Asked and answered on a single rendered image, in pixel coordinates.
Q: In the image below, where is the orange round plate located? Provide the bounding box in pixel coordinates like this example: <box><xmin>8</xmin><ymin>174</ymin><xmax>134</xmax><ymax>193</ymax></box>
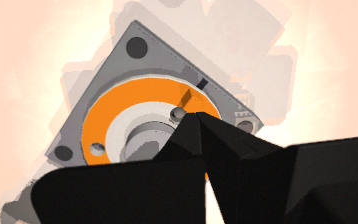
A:
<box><xmin>81</xmin><ymin>74</ymin><xmax>222</xmax><ymax>165</ymax></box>

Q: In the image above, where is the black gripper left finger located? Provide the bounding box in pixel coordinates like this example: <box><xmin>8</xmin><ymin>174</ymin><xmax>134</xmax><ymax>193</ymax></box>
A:
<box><xmin>30</xmin><ymin>112</ymin><xmax>207</xmax><ymax>224</ymax></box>

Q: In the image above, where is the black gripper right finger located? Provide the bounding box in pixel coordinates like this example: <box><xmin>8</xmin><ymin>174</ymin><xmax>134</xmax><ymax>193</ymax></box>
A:
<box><xmin>195</xmin><ymin>111</ymin><xmax>358</xmax><ymax>224</ymax></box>

